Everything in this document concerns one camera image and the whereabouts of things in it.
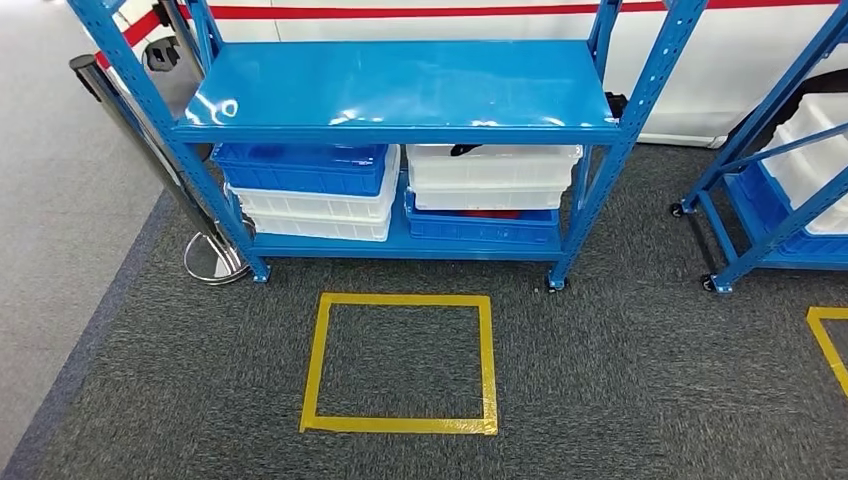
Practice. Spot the red plastic part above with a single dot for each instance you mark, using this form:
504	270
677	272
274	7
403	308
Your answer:
493	214

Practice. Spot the blue metal shelf rack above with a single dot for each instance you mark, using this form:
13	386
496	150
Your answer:
397	86

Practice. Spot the blue wheeled shelf rack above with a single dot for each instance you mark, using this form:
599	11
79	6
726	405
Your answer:
762	218

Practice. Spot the blue plastic crate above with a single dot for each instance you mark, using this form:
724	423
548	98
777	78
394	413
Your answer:
477	228
305	169
762	205

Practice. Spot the silver stanchion with chrome base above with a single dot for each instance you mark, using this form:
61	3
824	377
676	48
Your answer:
212	258

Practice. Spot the small black plastic piece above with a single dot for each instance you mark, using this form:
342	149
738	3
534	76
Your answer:
616	102

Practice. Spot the white car with red stripe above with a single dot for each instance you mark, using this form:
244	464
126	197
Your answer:
715	66

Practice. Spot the red barrier belt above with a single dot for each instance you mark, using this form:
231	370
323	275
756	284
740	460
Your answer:
136	33

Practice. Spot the grey stanchion post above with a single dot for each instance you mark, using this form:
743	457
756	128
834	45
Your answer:
177	26

